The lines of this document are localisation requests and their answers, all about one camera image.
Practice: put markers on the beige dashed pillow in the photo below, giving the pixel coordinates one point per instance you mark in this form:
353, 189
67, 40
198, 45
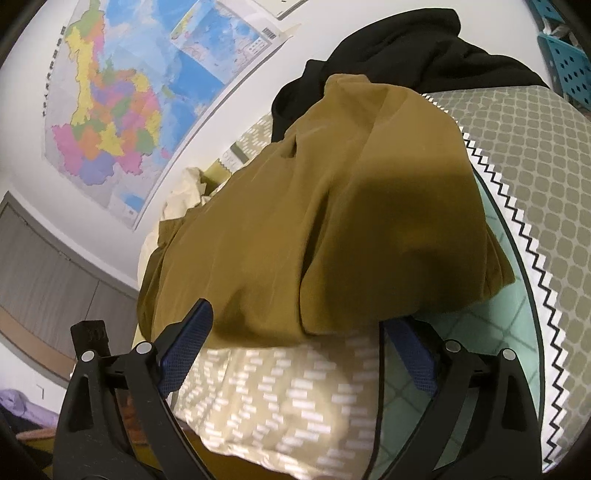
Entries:
277, 406

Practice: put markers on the white paper sheet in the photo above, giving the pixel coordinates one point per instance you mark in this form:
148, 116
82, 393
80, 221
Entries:
288, 7

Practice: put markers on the cream cloth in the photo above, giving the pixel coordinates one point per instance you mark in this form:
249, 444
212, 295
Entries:
184, 194

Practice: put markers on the colourful wall map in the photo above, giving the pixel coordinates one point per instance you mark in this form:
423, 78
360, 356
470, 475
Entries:
115, 115

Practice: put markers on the teal grid bed sheet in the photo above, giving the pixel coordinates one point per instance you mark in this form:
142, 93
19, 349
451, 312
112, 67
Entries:
498, 332

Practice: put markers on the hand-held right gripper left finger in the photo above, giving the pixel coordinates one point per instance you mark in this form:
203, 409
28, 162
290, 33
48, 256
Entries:
184, 350

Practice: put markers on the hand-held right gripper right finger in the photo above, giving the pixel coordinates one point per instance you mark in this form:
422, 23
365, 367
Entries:
415, 355

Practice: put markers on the mustard brown shirt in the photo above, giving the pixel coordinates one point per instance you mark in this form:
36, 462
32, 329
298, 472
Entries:
323, 207

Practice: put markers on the blue perforated stool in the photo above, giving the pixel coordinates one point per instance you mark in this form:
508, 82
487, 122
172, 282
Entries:
542, 11
570, 64

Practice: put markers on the grey wardrobe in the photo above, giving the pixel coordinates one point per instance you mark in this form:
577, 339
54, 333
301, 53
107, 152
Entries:
46, 258

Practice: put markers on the purple cloth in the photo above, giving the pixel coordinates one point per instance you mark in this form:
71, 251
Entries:
23, 401

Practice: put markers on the olive patterned bed cover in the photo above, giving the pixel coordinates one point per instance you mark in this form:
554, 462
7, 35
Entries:
531, 161

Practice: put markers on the black garment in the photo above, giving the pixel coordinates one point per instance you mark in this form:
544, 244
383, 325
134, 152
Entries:
415, 50

